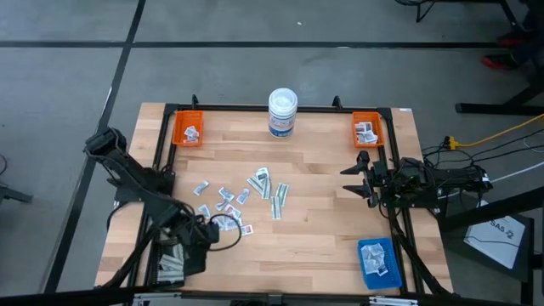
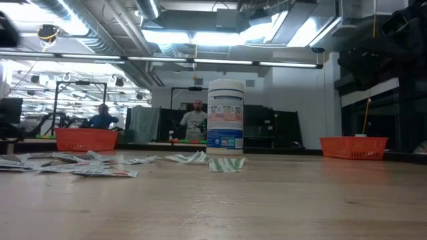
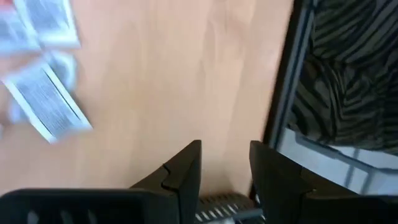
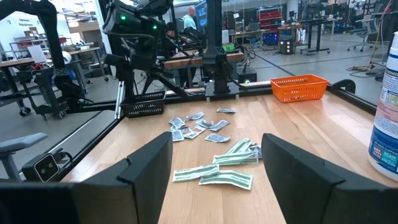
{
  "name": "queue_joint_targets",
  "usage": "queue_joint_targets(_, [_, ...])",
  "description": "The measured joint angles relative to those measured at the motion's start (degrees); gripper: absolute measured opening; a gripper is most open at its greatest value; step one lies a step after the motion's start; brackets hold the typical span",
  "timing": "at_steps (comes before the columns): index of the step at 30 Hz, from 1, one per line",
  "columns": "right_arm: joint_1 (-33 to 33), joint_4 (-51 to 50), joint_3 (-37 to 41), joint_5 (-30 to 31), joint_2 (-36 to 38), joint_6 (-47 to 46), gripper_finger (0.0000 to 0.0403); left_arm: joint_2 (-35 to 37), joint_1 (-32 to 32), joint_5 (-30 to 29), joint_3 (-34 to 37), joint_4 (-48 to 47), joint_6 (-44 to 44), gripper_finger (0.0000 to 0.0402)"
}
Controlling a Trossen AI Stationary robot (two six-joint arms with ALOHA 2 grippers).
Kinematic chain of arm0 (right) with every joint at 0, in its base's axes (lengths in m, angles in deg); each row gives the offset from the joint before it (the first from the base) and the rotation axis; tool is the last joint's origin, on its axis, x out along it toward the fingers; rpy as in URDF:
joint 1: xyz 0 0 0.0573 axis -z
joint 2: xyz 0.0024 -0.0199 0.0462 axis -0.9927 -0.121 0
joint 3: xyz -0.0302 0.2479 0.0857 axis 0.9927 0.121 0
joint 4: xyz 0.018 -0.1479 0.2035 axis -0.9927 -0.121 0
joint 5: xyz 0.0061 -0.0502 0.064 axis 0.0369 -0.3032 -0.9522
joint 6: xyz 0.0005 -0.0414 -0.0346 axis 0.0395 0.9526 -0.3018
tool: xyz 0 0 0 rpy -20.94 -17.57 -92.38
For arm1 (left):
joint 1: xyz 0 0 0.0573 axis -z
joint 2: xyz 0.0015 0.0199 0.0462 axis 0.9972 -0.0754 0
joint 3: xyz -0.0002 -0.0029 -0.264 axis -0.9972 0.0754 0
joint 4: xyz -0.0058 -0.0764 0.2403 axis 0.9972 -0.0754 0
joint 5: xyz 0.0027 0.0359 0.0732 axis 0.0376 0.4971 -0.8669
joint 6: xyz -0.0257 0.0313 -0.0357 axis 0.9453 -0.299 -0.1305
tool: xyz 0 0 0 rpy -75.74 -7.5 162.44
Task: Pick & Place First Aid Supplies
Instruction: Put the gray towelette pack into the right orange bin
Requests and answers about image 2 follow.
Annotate grey hanging cloth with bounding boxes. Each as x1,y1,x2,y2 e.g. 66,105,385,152
127,105,161,145

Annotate grey ventilation box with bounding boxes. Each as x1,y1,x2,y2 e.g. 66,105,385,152
216,8,239,30

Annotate black monitor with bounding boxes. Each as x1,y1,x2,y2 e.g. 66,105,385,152
0,97,24,126

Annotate black rig frame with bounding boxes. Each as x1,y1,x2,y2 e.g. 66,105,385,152
52,79,108,136

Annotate yellow hanging cable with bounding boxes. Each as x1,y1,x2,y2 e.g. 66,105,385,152
362,0,378,135

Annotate yellow cord reel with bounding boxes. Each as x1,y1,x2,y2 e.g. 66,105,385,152
36,23,61,43

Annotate person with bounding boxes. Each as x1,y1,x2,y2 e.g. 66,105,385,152
87,103,120,131
173,99,209,141

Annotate black partition panels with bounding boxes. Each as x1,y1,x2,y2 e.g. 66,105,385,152
158,103,304,150

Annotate bright ceiling light panel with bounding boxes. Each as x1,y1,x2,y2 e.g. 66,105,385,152
141,29,248,47

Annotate green striped bandage wrapper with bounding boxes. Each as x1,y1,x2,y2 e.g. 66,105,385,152
165,151,197,164
186,150,211,165
216,157,247,167
208,162,243,173

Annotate orange plastic mesh basket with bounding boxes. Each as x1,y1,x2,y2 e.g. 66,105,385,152
54,127,119,153
319,135,390,161

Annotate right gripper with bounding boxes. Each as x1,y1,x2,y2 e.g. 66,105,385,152
338,31,427,89

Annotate small white printed packet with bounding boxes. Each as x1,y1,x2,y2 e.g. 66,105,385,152
73,168,139,178
36,163,111,174
0,158,37,173
118,155,159,165
51,151,111,164

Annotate white wipes canister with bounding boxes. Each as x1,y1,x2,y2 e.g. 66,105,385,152
205,78,246,156

